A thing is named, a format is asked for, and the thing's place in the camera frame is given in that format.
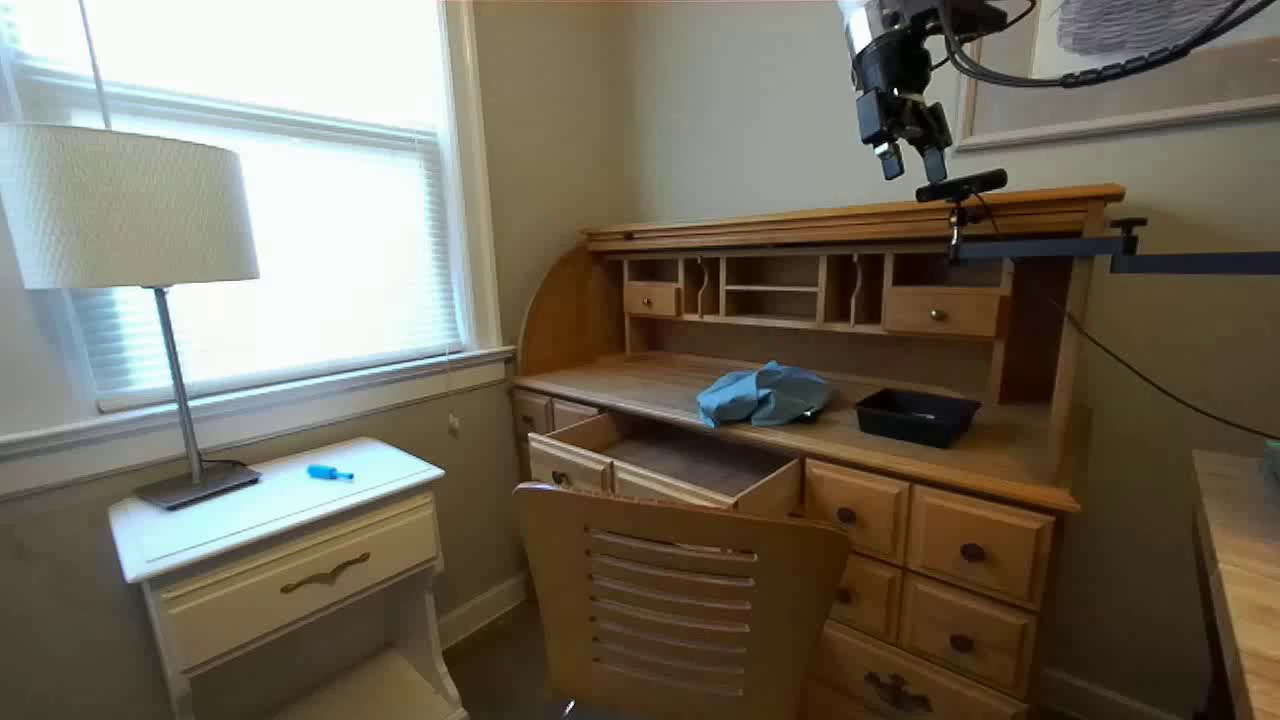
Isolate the open wooden centre drawer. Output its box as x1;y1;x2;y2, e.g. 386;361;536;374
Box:
527;412;798;516

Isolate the blue cloth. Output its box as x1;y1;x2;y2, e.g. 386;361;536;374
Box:
694;361;831;427

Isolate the light wooden desk chair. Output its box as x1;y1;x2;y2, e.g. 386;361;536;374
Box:
513;483;846;720

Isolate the black plastic tray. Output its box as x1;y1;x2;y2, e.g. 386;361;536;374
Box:
856;387;975;446

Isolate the wooden roll-top desk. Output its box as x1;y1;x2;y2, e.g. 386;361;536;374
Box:
515;182;1122;720

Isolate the small blue object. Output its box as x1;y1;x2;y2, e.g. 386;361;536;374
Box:
304;465;354;483

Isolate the window with white blinds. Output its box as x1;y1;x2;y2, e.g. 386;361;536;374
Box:
0;0;500;454

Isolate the white nightstand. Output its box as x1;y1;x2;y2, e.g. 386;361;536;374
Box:
109;437;468;720

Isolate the table lamp white shade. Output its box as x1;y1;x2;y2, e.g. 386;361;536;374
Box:
0;124;258;510

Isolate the wooden table edge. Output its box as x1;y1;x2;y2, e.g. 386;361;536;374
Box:
1192;453;1280;720

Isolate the black cable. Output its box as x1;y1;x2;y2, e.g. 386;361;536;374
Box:
1060;307;1280;442

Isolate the framed wall picture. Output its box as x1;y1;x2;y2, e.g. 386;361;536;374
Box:
957;0;1280;152

